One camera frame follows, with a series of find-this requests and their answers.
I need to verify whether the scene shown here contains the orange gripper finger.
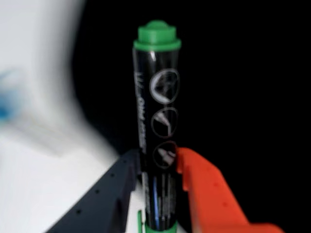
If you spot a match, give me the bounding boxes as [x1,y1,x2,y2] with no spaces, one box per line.
[175,147,285,233]

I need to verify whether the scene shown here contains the blue handled scissors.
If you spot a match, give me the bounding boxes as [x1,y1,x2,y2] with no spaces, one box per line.
[0,69,21,123]

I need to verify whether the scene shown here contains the green and black marker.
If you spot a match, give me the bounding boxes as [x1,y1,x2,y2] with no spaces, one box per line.
[132,20,182,233]

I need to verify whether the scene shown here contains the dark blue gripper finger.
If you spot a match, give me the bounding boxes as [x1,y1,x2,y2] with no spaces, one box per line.
[46,148,146,233]

